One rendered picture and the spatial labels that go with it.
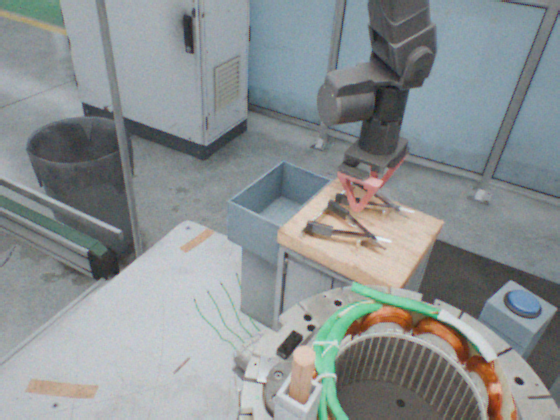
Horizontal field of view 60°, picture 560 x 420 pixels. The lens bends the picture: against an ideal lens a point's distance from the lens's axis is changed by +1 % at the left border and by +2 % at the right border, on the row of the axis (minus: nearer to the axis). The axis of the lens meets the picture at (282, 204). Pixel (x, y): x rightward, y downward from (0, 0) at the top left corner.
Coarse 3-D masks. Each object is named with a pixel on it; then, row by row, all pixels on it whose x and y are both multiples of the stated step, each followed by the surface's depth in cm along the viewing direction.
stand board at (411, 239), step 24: (336, 192) 82; (360, 192) 83; (312, 216) 76; (336, 216) 77; (360, 216) 77; (408, 216) 78; (288, 240) 72; (312, 240) 72; (336, 240) 72; (408, 240) 73; (432, 240) 74; (336, 264) 69; (360, 264) 68; (384, 264) 68; (408, 264) 69
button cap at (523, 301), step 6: (510, 294) 68; (516, 294) 68; (522, 294) 68; (528, 294) 69; (510, 300) 68; (516, 300) 67; (522, 300) 67; (528, 300) 68; (534, 300) 68; (516, 306) 67; (522, 306) 67; (528, 306) 67; (534, 306) 67; (522, 312) 67; (528, 312) 66; (534, 312) 67
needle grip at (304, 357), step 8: (296, 352) 36; (304, 352) 36; (312, 352) 36; (296, 360) 35; (304, 360) 35; (312, 360) 35; (296, 368) 36; (304, 368) 35; (312, 368) 36; (296, 376) 36; (304, 376) 36; (296, 384) 37; (304, 384) 37; (296, 392) 38; (304, 392) 38; (296, 400) 38; (304, 400) 39
